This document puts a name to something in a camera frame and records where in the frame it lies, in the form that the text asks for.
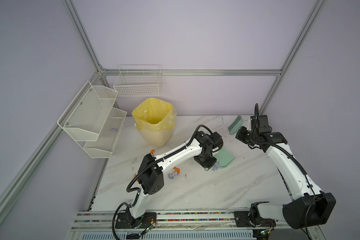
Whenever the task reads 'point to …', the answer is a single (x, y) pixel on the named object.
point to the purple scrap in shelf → (113, 130)
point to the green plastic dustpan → (224, 157)
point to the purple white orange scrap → (177, 171)
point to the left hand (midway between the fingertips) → (205, 167)
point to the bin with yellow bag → (156, 120)
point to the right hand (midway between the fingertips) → (236, 132)
